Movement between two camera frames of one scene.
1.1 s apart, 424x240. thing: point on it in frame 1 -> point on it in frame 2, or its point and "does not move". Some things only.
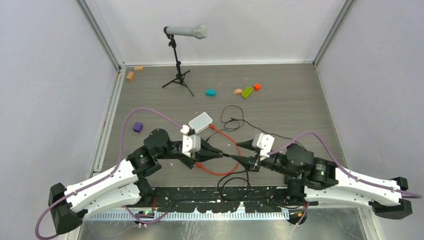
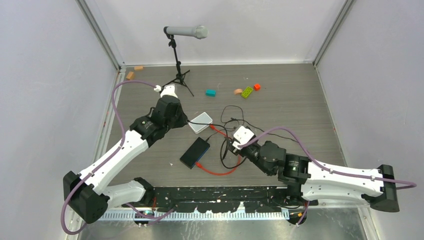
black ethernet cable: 232,172 -> 221,155
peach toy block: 237,91 does not move
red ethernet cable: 211,173 does not move
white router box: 201,122 does not move
